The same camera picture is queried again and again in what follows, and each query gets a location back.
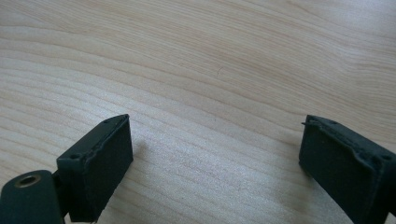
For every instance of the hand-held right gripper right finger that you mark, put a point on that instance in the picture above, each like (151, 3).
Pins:
(348, 174)

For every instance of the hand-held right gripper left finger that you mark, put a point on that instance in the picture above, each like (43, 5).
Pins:
(96, 174)

